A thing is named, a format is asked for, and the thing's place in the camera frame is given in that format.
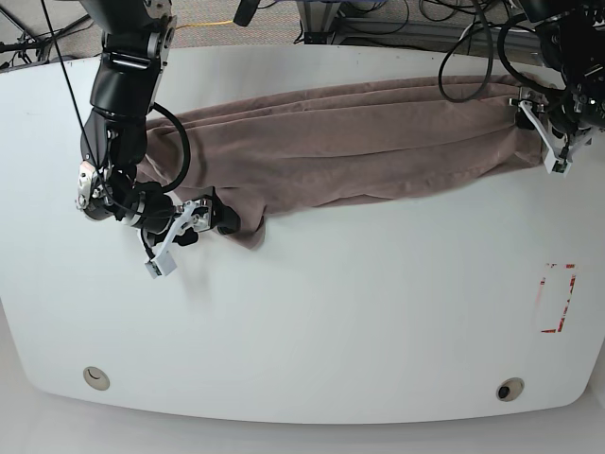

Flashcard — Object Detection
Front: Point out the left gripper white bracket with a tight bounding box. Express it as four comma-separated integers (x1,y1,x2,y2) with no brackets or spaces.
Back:
509,84,605,177

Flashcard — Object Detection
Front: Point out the yellow cable on floor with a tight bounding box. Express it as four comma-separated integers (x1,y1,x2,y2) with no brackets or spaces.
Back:
177,20,235,30

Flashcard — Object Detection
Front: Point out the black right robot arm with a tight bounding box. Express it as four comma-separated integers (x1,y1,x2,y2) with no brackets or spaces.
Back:
76,1,240,277

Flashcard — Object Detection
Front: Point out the right table cable grommet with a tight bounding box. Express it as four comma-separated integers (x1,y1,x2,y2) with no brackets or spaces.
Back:
496,377,525,402

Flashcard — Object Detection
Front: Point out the left table cable grommet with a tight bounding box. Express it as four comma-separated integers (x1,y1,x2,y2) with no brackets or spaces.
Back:
83,366,111,392

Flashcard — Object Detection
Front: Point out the red tape rectangle marking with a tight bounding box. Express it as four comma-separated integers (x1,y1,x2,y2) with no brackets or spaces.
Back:
535,263,578,334

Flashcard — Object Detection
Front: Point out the aluminium frame base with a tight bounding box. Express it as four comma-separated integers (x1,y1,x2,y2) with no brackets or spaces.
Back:
293,1,410,45

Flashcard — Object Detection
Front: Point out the mauve pink T-shirt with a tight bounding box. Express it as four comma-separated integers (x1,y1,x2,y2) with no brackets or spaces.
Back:
141,73,545,252

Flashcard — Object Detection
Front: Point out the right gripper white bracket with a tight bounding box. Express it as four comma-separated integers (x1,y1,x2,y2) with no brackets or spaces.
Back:
121,186,241,279

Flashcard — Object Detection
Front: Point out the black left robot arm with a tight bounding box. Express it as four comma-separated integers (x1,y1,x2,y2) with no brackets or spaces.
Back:
497,1,604,175

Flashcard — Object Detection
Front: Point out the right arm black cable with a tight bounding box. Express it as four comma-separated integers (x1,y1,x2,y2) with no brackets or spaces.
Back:
40,0,193,223

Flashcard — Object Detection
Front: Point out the black tripod stand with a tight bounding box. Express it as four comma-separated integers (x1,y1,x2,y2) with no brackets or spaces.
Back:
1,0,94,71

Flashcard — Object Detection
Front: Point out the table cable grommet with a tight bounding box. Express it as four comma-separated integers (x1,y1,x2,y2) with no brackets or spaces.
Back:
83,366,111,392
496,377,525,402

